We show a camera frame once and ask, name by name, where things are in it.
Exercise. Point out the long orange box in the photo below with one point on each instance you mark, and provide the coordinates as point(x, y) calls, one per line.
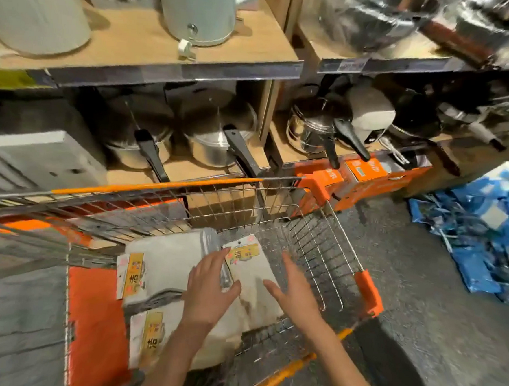
point(369, 170)

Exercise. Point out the black frying pan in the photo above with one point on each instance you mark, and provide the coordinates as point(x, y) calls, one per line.
point(414, 115)

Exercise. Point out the person's left hand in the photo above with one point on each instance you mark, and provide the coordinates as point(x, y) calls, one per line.
point(204, 291)

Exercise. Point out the wooden shelf rack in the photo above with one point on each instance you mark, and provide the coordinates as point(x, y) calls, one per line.
point(421, 50)
point(134, 43)

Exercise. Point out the yellow shelf label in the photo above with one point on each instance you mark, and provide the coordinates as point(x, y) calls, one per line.
point(8, 79)

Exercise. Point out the person's left thumb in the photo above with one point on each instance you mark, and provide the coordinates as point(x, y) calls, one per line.
point(233, 290)

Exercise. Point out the person's left forearm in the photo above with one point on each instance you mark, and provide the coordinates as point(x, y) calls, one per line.
point(173, 363)

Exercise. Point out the grey cardboard box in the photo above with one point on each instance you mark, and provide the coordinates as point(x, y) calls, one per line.
point(40, 149)

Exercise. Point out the large white cylindrical container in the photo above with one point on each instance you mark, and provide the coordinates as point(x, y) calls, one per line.
point(32, 5)

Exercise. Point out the large steel wok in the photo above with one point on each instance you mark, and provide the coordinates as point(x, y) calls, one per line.
point(362, 15)

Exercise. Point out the person's right hand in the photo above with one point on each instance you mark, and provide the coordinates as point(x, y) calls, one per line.
point(297, 300)

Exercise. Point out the pile of blue packets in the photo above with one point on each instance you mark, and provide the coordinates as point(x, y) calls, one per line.
point(482, 224)

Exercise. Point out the person's right thumb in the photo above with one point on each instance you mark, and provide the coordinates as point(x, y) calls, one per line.
point(272, 289)

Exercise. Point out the person's right forearm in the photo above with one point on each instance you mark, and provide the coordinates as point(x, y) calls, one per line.
point(346, 375)

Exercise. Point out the white packet yellow label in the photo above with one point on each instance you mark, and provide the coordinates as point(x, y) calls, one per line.
point(167, 263)
point(222, 340)
point(252, 286)

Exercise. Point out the pale drink dispenser with tap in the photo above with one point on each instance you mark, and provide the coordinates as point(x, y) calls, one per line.
point(198, 8)

